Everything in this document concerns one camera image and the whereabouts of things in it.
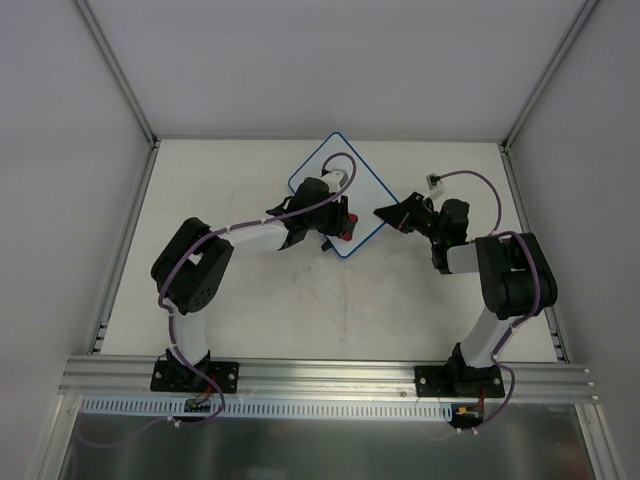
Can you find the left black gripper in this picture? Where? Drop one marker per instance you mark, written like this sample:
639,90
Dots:
335,218

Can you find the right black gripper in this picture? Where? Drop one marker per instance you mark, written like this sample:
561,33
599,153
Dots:
410,215

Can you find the red bone-shaped eraser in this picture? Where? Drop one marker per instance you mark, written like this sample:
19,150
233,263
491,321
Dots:
350,227

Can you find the blue framed whiteboard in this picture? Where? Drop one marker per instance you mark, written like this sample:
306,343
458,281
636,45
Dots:
365,194

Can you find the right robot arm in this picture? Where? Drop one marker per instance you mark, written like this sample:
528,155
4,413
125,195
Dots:
516,284

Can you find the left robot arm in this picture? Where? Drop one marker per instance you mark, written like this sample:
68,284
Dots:
190,269

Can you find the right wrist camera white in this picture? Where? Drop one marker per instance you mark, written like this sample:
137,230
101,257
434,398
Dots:
435,186

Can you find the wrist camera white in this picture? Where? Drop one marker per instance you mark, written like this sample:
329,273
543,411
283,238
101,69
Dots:
335,180
435,186

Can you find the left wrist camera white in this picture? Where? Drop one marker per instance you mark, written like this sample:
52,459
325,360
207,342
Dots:
335,180

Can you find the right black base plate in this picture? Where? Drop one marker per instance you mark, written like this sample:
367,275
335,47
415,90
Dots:
440,381

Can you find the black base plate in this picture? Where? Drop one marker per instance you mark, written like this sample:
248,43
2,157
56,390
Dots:
440,381
171,376

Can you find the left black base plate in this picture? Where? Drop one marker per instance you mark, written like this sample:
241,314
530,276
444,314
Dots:
171,376

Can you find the aluminium mounting rail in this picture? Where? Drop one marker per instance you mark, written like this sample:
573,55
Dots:
325,379

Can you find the right aluminium frame post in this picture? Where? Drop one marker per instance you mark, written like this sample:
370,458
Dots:
553,65

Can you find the aluminium frame post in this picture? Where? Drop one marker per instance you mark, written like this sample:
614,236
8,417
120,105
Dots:
108,56
553,65

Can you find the slotted cable duct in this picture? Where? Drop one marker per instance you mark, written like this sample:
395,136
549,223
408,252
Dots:
268,408

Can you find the left aluminium frame post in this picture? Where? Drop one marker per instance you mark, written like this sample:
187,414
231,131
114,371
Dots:
108,56

